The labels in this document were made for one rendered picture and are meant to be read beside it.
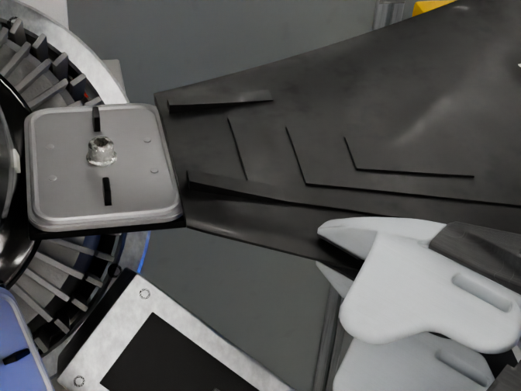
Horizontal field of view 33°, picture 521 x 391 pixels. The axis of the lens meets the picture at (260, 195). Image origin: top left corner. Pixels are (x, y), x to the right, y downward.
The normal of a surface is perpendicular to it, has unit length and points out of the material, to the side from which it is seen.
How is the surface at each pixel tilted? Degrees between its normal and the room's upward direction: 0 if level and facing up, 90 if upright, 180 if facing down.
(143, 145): 0
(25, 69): 46
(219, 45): 90
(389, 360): 10
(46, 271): 53
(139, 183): 0
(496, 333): 6
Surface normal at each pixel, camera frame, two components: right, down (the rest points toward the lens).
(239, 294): 0.22, 0.61
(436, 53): 0.02, -0.67
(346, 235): -0.65, 0.51
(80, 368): 0.22, -0.04
